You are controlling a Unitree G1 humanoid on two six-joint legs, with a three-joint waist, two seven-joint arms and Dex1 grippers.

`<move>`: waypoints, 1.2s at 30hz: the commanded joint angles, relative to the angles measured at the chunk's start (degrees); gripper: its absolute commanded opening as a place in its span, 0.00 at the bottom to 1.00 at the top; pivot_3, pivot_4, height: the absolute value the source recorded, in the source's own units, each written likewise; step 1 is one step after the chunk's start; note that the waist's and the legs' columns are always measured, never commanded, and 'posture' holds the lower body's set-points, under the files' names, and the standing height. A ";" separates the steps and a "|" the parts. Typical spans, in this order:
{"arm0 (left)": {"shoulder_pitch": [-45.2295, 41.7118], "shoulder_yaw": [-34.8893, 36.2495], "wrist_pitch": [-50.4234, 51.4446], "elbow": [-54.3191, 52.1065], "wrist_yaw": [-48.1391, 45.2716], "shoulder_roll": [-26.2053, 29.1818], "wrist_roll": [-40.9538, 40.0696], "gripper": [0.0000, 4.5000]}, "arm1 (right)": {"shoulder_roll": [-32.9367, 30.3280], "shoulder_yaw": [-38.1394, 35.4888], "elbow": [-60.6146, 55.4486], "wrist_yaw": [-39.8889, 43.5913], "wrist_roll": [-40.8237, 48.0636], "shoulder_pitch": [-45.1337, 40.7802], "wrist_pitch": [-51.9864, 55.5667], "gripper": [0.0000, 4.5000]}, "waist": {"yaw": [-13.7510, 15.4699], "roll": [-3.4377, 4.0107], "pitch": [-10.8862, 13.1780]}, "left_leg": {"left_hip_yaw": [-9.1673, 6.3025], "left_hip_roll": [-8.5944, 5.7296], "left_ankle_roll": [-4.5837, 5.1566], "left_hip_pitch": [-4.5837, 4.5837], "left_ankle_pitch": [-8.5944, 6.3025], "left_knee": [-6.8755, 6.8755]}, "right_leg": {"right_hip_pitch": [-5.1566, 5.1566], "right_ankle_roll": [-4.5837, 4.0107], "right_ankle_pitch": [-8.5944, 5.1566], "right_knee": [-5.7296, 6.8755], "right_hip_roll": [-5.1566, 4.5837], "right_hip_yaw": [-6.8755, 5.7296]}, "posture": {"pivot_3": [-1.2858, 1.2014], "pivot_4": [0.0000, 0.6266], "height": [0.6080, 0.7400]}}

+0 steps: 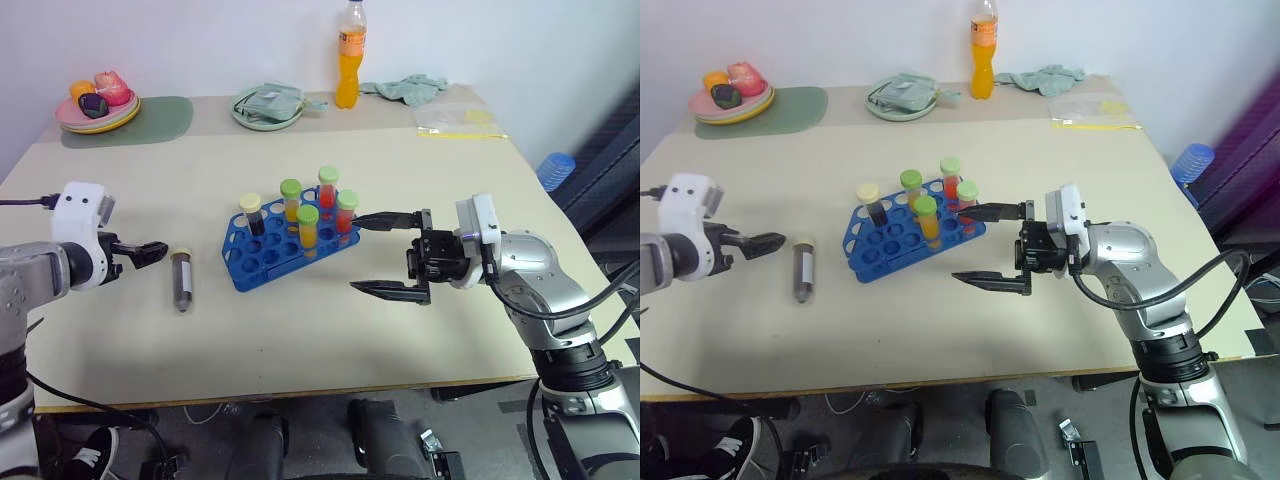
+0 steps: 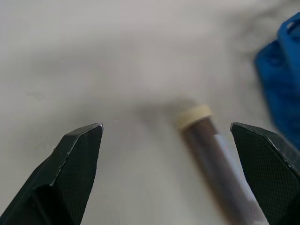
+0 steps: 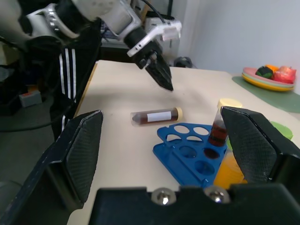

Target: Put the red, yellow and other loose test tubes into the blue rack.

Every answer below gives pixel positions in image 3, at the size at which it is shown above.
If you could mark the green table mat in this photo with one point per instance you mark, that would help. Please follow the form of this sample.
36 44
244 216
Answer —
269 98

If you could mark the pink plate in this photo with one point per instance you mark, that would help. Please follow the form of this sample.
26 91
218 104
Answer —
249 70

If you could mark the dark object at table edge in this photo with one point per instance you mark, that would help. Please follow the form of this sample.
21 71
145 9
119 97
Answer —
184 62

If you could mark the green and black toy ball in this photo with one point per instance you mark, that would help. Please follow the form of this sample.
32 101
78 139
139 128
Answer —
264 72

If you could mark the blue test tube rack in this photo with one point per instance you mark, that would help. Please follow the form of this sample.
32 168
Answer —
173 159

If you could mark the labelled red tube, yellow cap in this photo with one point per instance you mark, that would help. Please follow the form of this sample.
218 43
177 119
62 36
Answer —
157 116

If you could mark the green plate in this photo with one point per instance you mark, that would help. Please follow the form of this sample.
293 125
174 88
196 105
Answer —
257 82

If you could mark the orange yellow test tube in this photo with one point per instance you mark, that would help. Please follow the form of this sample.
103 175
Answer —
228 171

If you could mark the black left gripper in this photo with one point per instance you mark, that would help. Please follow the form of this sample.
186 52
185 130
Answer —
146 54

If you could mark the green capped test tube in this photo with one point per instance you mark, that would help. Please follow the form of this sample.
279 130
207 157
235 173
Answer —
283 131

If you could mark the yellow plate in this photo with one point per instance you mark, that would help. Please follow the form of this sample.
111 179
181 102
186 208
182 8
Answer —
264 87

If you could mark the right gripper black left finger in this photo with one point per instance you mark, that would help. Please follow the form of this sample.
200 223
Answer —
79 150

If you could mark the orange toy fruit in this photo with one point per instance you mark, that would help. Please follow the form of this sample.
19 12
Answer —
272 67

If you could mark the person in black striped trousers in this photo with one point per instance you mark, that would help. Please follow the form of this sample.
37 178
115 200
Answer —
84 70

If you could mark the dark red tube, yellow cap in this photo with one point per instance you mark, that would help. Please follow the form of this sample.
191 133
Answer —
217 134

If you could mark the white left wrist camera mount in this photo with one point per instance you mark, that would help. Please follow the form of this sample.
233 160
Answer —
155 31

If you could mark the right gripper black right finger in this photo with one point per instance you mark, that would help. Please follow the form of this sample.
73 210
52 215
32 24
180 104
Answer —
253 145

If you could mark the red toy apple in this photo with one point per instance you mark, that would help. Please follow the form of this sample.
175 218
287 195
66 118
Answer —
284 75

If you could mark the grey box with red label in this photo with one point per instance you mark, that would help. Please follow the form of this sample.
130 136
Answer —
30 99

